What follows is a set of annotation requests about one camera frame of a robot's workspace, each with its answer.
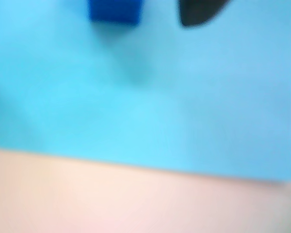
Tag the tiny blue cube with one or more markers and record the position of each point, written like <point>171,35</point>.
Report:
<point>115,11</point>

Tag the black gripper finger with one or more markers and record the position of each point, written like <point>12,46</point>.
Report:
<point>198,12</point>

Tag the blue paper square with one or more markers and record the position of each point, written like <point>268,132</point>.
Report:
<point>135,97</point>

